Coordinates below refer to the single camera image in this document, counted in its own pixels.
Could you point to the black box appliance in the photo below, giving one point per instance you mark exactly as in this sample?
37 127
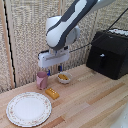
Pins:
110 56

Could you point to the white floral rim plate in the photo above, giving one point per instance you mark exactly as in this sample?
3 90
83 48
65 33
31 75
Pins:
29 109

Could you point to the small white bowl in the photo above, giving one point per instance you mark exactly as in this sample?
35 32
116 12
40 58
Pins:
64 81

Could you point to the wooden vertical post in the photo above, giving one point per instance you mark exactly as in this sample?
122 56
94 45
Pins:
7 50

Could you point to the yellow bread block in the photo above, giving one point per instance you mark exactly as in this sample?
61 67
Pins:
52 93

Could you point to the white item on appliance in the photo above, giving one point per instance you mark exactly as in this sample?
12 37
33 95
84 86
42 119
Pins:
119 32

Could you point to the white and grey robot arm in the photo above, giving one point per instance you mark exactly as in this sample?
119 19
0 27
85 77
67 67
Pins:
63 28

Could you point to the pink cup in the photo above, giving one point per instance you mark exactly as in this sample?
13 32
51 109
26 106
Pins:
42 80

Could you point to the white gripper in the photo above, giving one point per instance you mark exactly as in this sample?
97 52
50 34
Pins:
53 58

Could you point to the yellow food in bowl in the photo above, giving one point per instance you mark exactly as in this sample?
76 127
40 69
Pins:
63 77

